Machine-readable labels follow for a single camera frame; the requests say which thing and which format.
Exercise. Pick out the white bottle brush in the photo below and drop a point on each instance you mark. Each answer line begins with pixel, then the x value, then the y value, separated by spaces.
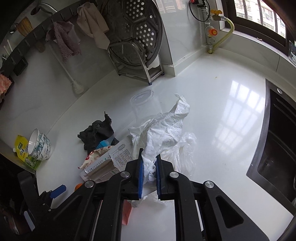
pixel 76 86

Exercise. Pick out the pink checkered cloth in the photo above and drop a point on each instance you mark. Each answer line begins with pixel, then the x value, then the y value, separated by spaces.
pixel 5 84

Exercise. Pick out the white toothbrush package card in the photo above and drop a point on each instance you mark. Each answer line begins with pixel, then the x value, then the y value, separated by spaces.
pixel 110 163

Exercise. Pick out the gas valve with yellow hose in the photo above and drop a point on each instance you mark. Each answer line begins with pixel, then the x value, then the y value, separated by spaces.
pixel 211 18

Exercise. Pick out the steel dish rack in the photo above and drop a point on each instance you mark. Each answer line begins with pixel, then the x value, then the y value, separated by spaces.
pixel 128 61

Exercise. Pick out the stacked patterned ceramic bowls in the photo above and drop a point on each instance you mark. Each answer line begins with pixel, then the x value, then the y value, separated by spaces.
pixel 39 146

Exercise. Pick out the black kitchen sink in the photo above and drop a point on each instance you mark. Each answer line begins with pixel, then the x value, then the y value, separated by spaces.
pixel 273 164

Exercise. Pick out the yellow green refill pouch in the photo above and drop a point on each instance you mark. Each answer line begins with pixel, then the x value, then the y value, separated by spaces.
pixel 21 150

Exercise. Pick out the white paper towel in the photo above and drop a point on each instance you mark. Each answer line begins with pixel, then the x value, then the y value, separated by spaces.
pixel 157 135

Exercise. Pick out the orange small object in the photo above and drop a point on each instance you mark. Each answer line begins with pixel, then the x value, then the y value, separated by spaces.
pixel 77 186

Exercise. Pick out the red white snack wrapper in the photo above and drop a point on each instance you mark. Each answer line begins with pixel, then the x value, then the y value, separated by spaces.
pixel 94 155

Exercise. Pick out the steel steamer tray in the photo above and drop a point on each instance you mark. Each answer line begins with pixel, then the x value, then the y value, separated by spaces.
pixel 136 21

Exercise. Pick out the purple hanging cloth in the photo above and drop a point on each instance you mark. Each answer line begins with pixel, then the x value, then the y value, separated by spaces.
pixel 59 32

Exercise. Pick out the beige hanging cloth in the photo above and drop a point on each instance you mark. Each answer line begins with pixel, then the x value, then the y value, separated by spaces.
pixel 93 24

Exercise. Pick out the black wall hook rail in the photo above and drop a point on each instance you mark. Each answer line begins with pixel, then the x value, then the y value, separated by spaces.
pixel 38 33

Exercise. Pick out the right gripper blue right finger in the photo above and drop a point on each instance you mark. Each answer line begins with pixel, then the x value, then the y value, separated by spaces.
pixel 158 182

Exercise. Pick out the black cloth rag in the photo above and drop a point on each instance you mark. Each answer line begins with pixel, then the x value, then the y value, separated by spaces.
pixel 97 132

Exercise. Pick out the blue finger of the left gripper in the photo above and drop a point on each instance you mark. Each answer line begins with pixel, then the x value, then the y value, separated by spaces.
pixel 58 191

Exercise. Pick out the pink leaf-shaped dish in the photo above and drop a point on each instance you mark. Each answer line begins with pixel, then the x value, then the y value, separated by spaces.
pixel 126 211

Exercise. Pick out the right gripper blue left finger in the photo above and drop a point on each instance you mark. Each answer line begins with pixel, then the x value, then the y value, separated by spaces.
pixel 140 173

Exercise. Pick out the clear plastic bag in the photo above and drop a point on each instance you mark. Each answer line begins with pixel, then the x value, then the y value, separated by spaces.
pixel 181 156

